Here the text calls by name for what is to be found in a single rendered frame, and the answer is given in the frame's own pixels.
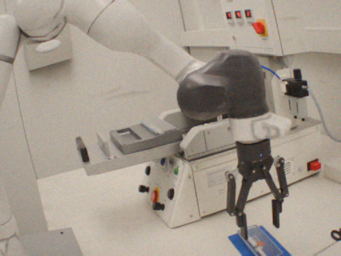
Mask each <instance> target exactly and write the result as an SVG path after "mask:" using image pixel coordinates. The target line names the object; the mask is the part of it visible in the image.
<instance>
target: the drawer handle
mask: <svg viewBox="0 0 341 256"><path fill-rule="evenodd" d="M75 141H76V144H77V149H78V150H79V151H80V152H81V157H82V160H83V162H87V161H90V159H89V154H88V152H87V148H86V147H85V144H84V141H83V140H82V138H81V136H78V137H76V138H75Z"/></svg>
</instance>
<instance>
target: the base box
mask: <svg viewBox="0 0 341 256"><path fill-rule="evenodd" d="M270 146H271V151H272V152H271V155H272V157H276V156H278V155H279V156H281V157H283V158H284V160H285V161H284V171H285V176H286V181H287V185H288V184H290V183H293V182H295V181H298V180H300V179H303V178H305V177H307V176H310V175H312V174H314V173H317V172H319V171H321V170H322V150H321V136H320V124H318V125H313V126H311V127H308V128H306V129H303V130H300V131H296V132H293V133H290V134H287V135H285V136H284V137H283V138H276V139H273V140H270ZM236 154H237V151H235V152H232V153H227V154H225V155H221V156H218V157H215V158H213V159H209V160H207V161H203V162H200V163H195V164H192V165H188V164H187V163H185V166H184V171H183V174H182V178H181V181H180V186H179V189H178V193H177V196H176V201H175V204H174V208H173V211H172V215H171V218H170V222H169V227H170V228H174V227H178V226H180V225H184V224H186V223H192V222H194V221H198V220H200V219H201V218H200V217H202V216H205V215H210V214H212V213H216V212H218V211H221V210H223V209H226V195H227V181H226V176H225V172H226V171H232V170H234V169H236V167H237V165H238V159H237V155H236ZM269 172H270V174H271V176H272V179H273V181H274V183H275V184H276V186H277V188H278V189H279V188H280V187H279V182H278V177H277V172H276V169H275V166H274V164H273V165H272V167H271V169H270V171H269ZM242 177H243V176H242V175H241V174H238V175H237V180H236V202H237V200H238V196H239V193H240V188H241V185H242V183H241V181H242ZM269 192H271V190H270V189H269V186H268V185H267V183H266V181H265V179H263V180H257V181H256V182H253V183H252V187H251V188H250V191H249V194H248V198H247V201H248V200H251V199H254V198H257V197H259V196H261V195H263V194H266V193H269Z"/></svg>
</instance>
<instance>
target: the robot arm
mask: <svg viewBox="0 0 341 256"><path fill-rule="evenodd" d="M66 23H69V24H72V25H74V26H76V27H78V28H79V29H80V30H81V31H82V32H84V33H85V34H87V36H89V37H90V38H92V39H93V40H95V41H96V42H97V43H99V44H100V45H103V46H104V47H107V48H108V49H111V50H112V51H121V52H126V53H134V54H136V55H139V56H143V57H145V58H146V59H147V60H149V61H151V62H152V63H153V64H154V65H155V66H157V67H158V68H160V69H161V70H163V71H164V72H165V73H166V74H167V75H169V76H170V77H172V78H173V79H174V80H175V81H176V82H177V83H178V85H179V87H178V90H177V92H176V99H177V103H178V106H179V108H180V110H181V111H182V112H183V113H184V114H185V115H186V116H188V117H189V118H191V119H194V120H197V121H205V120H207V119H212V118H214V117H217V116H219V115H223V114H225V113H228V116H229V121H230V127H228V129H227V130H228V132H231V137H232V139H233V140H235V141H236V150H237V154H236V155H237V159H238V165H237V167H236V169H234V170H232V171H226V172H225V176H226V181H227V195H226V212H227V213H228V214H229V216H231V217H232V216H235V217H236V225H237V226H238V228H240V232H241V237H243V239H244V240H248V229H247V222H246V214H245V213H244V212H243V211H244V206H245V205H246V201H247V198H248V194H249V191H250V188H251V187H252V183H253V182H256V181H257V180H263V179H265V181H266V183H267V185H268V186H269V189H270V190H271V193H272V194H273V196H274V199H271V201H272V224H273V225H274V226H275V227H276V228H277V229H278V228H280V218H279V217H280V213H282V204H283V202H284V198H285V197H288V196H289V191H288V186H287V181H286V176H285V171H284V161H285V160H284V158H283V157H281V156H279V155H278V156H276V157H272V155H271V152H272V151H271V146H270V139H272V138H283V137H284V136H285V135H286V134H287V133H288V132H289V130H290V129H291V126H292V124H291V120H290V119H288V118H285V117H283V116H279V115H277V114H274V113H271V112H270V111H269V107H268V103H267V101H266V89H265V83H264V73H263V71H262V67H261V65H260V62H259V60H258V58H257V56H256V55H254V54H252V53H251V52H250V51H245V50H241V49H233V50H231V49H229V50H224V51H221V52H220V54H219V55H217V56H216V57H215V58H214V59H212V60H211V61H209V62H208V63H204V62H202V61H198V60H196V59H194V58H193V57H191V56H190V55H189V54H188V53H186V52H184V51H183V50H182V49H181V48H180V47H179V46H177V45H175V44H174V43H173V42H172V41H169V40H168V39H167V38H166V37H164V36H163V34H162V33H161V32H159V31H158V30H157V29H155V27H154V25H152V23H150V22H149V21H148V20H147V18H146V17H145V16H144V15H142V13H141V12H140V11H138V9H137V8H136V7H135V6H133V5H132V4H131V3H129V2H128V1H127V0H15V2H14V4H13V15H10V14H2V15H0V111H1V108H2V105H3V100H4V98H5V93H6V90H7V86H8V83H9V80H10V77H11V72H12V69H13V66H14V61H15V58H16V56H17V53H18V51H19V48H20V47H21V46H22V45H23V44H24V42H26V44H27V45H34V44H36V43H44V42H48V41H51V40H54V38H56V37H58V36H59V35H60V34H61V33H62V31H63V29H64V27H65V25H66ZM273 164H274V166H275V169H276V172H277V177H278V182H279V187H280V191H279V190H278V188H277V186H276V184H275V183H274V181H273V179H272V176H271V174H270V172H269V171H270V169H271V167H272V165H273ZM238 174H241V175H242V176H243V177H242V181H241V183H242V185H241V188H240V193H239V196H238V200H237V202H236V180H237V175H238ZM279 192H280V193H279ZM235 204H236V205H235ZM0 256H30V255H29V254H28V252H27V250H26V248H25V246H24V244H23V242H22V239H21V237H20V234H19V230H18V227H17V223H16V220H15V217H14V216H13V215H12V213H11V210H10V206H9V202H8V199H7V195H6V192H5V187H4V184H3V180H2V177H1V172H0Z"/></svg>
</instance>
